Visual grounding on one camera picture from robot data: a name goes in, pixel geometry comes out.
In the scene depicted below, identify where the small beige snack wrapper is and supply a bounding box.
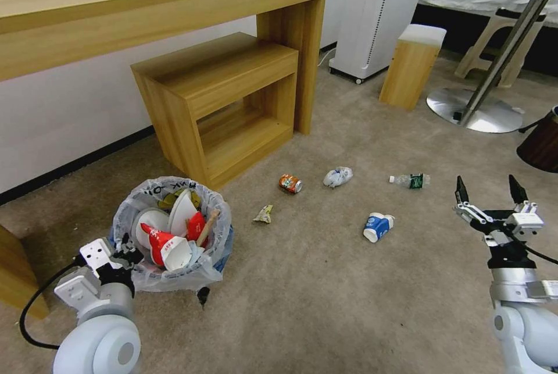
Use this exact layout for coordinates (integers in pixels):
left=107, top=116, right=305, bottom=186
left=252, top=204, right=274, bottom=225

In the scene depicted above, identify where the blue trash bin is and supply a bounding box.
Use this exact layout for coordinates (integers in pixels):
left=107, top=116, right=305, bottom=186
left=112, top=181, right=234, bottom=280

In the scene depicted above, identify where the red and white paper cup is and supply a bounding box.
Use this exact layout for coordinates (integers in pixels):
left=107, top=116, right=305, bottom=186
left=140, top=223, right=194, bottom=273

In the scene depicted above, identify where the crushed red paper cup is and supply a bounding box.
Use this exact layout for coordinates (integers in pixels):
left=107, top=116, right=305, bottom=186
left=186, top=211, right=208, bottom=245

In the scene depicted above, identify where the yellow crumpled wrapper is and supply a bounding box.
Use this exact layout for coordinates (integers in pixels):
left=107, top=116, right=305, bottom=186
left=158, top=191, right=202, bottom=212

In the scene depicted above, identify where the blue and white paper cup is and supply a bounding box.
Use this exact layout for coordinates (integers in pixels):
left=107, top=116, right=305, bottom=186
left=363, top=212, right=396, bottom=244

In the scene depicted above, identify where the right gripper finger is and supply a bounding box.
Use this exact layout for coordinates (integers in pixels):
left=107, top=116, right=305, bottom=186
left=508, top=174, right=541, bottom=219
left=452, top=174, right=496, bottom=229

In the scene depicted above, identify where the dark brown round bin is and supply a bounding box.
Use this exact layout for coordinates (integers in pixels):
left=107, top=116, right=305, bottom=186
left=516, top=105, right=558, bottom=173

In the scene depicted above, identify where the small wooden shelf bench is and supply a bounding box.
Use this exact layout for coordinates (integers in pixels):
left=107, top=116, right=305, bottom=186
left=130, top=31, right=301, bottom=192

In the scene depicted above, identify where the crumpled white plastic bag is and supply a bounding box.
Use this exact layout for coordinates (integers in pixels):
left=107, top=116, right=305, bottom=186
left=322, top=166, right=354, bottom=188

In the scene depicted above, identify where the white paper bowl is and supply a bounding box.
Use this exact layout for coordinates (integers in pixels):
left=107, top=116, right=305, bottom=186
left=167, top=190, right=198, bottom=238

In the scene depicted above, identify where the wooden stick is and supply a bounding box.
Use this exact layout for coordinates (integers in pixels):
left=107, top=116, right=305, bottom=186
left=195, top=209, right=221, bottom=247

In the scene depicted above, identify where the wooden furniture panel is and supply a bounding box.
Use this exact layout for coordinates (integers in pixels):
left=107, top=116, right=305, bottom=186
left=0, top=224, right=50, bottom=320

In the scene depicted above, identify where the clear plastic bin liner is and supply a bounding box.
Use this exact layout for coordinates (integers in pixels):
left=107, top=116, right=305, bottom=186
left=110, top=175, right=234, bottom=294

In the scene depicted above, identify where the clear plastic bottle green label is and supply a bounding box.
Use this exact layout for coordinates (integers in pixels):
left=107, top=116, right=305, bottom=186
left=388, top=173, right=431, bottom=190

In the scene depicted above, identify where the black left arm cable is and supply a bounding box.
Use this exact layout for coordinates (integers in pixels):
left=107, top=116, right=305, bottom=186
left=19, top=258, right=89, bottom=351

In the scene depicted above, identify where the wooden stool white cushion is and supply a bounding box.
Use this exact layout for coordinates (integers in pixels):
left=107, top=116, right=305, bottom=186
left=378, top=23, right=448, bottom=111

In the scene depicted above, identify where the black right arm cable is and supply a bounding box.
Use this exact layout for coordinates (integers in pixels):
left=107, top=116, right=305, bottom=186
left=500, top=222, right=558, bottom=266

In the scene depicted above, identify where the round white table metal leg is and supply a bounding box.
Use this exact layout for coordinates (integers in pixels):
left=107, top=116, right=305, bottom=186
left=425, top=0, right=558, bottom=134

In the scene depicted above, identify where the white tower air purifier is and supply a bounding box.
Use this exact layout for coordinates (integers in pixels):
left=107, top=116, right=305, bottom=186
left=328, top=0, right=435, bottom=85

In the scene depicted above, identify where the white paper plate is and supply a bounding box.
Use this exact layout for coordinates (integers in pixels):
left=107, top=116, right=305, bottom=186
left=132, top=208, right=171, bottom=258

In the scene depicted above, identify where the long wooden desk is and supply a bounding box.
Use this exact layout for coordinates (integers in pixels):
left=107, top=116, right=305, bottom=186
left=0, top=0, right=331, bottom=136

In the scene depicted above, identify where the white power cable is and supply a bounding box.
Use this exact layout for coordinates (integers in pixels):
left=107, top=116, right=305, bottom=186
left=319, top=44, right=339, bottom=67

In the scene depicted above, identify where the beige plastic stool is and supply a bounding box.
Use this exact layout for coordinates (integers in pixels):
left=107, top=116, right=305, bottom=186
left=454, top=7, right=548, bottom=90

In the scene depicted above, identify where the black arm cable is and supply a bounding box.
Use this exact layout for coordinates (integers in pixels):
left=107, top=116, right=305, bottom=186
left=19, top=258, right=89, bottom=351
left=500, top=222, right=558, bottom=266

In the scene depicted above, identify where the orange drink can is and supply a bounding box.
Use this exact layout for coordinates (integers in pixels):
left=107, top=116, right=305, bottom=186
left=278, top=173, right=303, bottom=194

